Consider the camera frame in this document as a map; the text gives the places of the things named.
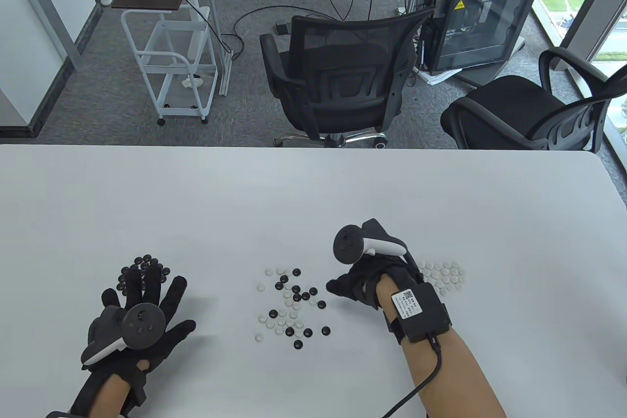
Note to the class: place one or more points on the black white hand controller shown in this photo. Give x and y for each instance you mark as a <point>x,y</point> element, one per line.
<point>348,244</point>
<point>143,322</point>

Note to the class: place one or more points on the group of black Go stones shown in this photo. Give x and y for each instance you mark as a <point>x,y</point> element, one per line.
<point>146,259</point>

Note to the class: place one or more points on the white rolling cart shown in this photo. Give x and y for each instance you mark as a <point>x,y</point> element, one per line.
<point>183,38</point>

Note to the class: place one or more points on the black white right hand controller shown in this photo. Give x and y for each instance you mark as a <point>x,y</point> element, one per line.
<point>348,244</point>

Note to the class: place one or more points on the black power adapter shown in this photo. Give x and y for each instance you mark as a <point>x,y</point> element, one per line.
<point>281,27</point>

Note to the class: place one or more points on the person's left hand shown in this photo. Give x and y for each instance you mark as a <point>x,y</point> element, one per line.
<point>153,290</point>

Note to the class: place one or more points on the black office chair curved armrests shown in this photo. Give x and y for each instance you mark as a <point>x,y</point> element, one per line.
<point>504,99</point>

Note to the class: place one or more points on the white crumpled tissue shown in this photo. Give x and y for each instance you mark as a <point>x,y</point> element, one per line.
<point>192,81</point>

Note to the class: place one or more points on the person's right hand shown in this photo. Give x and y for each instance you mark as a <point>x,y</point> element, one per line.
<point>355,283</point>

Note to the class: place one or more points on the person's right forearm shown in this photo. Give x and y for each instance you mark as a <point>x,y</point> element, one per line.
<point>450,379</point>

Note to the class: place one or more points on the person's left forearm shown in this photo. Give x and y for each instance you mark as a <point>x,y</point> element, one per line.
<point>111,396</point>

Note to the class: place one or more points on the group of white Go stones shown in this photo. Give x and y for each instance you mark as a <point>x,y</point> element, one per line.
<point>443,277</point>

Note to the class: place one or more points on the white papers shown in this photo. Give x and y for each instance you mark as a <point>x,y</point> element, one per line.
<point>436,77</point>

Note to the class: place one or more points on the black glass computer tower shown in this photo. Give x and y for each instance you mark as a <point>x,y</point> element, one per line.
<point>480,21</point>

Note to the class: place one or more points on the pile of mixed Go stones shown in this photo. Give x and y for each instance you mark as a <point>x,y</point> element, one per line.
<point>289,310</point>

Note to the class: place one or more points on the aluminium profile rods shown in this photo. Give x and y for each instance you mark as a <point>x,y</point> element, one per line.
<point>213,6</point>

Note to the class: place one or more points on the black mesh office chair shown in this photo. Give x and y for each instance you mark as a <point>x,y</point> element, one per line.
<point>343,36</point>

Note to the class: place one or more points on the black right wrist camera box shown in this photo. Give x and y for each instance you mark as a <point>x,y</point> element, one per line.
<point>421,312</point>

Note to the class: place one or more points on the black white left hand controller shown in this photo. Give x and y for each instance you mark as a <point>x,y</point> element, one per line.
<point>143,322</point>

